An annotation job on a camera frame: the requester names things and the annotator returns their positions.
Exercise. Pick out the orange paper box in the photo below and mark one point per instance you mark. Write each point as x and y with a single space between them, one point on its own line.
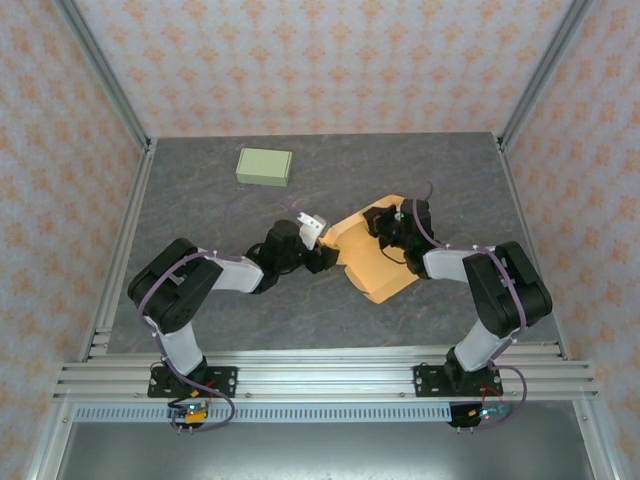
365 270

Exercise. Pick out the green paper box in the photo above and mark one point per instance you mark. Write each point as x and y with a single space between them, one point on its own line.
262 167

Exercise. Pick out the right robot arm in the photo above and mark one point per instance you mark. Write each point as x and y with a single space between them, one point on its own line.
505 290

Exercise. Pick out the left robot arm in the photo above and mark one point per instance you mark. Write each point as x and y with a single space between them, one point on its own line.
235 272

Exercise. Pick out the aluminium extrusion cross beam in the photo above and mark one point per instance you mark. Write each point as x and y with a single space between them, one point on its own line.
325 380

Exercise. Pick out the grey metal sheet panel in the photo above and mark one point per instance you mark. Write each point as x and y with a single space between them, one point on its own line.
320 452

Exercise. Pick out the aluminium side rail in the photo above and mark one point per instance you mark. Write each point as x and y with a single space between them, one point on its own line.
120 245
532 250

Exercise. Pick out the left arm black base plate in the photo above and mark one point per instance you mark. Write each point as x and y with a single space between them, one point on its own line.
225 382

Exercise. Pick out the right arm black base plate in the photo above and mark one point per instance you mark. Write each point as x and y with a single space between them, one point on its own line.
427 382

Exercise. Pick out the aluminium frame post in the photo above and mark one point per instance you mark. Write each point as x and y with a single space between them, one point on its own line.
545 75
105 80

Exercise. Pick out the aluminium frame leg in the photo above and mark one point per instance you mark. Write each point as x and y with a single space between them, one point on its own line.
600 445
50 445

